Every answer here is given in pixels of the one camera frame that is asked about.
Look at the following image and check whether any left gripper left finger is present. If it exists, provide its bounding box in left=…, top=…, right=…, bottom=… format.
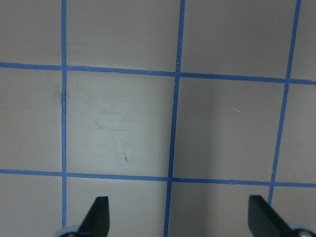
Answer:
left=75, top=197, right=110, bottom=237

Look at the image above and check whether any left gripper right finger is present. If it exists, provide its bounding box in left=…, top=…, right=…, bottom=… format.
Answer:
left=247, top=195, right=299, bottom=237

